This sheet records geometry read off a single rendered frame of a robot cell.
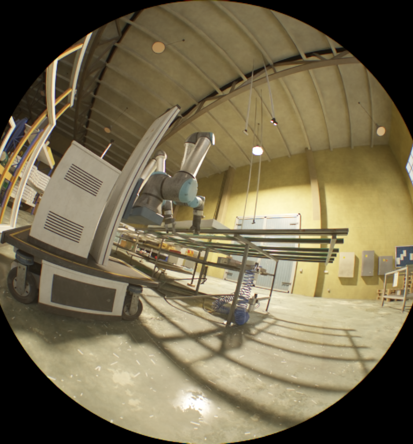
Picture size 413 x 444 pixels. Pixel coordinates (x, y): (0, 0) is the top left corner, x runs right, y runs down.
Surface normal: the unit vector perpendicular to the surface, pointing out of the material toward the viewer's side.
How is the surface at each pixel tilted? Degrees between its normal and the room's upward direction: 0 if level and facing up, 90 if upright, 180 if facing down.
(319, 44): 180
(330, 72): 180
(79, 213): 90
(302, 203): 90
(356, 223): 90
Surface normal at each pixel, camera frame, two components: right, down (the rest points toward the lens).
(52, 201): 0.80, 0.03
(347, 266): -0.65, -0.37
